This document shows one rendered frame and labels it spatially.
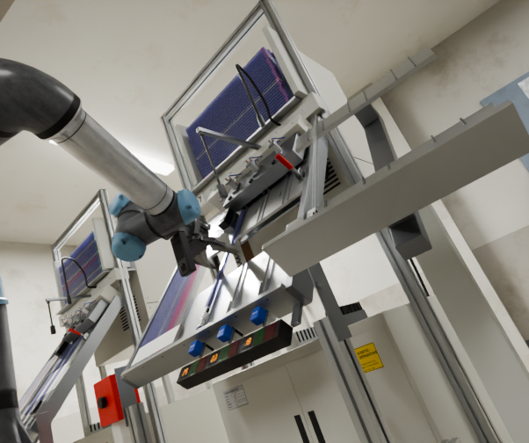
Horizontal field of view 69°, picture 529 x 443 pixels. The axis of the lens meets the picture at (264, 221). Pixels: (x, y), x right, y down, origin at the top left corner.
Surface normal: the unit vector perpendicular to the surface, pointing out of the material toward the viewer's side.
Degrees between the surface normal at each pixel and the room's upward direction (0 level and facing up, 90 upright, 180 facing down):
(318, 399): 90
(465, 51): 90
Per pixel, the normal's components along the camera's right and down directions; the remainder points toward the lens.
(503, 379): -0.55, -0.11
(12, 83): 0.54, -0.07
